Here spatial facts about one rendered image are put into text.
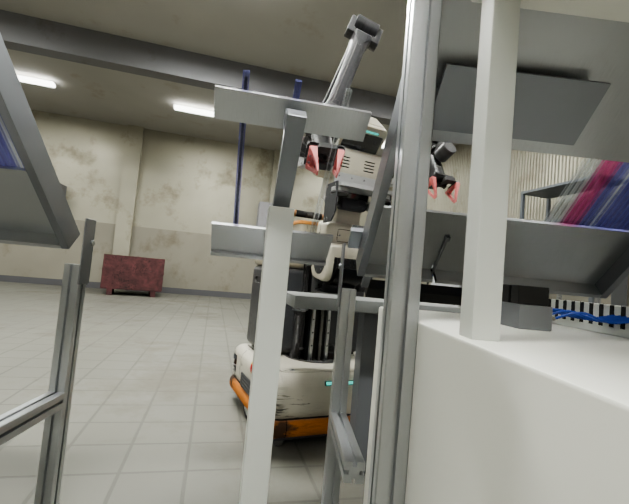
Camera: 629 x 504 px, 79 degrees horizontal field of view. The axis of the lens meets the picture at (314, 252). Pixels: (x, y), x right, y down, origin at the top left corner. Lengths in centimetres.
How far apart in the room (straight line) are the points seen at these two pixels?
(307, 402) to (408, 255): 111
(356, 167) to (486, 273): 132
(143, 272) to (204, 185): 238
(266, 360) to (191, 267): 758
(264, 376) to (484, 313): 60
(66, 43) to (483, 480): 582
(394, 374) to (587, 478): 30
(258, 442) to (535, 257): 84
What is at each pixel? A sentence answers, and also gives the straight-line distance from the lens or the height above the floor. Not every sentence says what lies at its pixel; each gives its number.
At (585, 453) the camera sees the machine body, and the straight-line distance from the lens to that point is 29.
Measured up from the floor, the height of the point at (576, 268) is 75.
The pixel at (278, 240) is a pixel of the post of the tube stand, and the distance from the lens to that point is 90.
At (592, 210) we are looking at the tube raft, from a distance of 115.
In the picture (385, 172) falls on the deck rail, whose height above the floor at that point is 90.
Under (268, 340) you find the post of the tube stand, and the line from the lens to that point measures 91.
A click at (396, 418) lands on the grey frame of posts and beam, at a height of 49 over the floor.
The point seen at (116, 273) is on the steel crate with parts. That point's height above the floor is 37.
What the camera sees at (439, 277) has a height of 69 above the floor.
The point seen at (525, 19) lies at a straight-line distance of 84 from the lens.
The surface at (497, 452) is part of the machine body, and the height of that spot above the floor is 54.
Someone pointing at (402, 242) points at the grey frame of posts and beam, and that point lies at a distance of 53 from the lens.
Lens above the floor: 67
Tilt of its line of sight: 3 degrees up
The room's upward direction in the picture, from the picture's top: 5 degrees clockwise
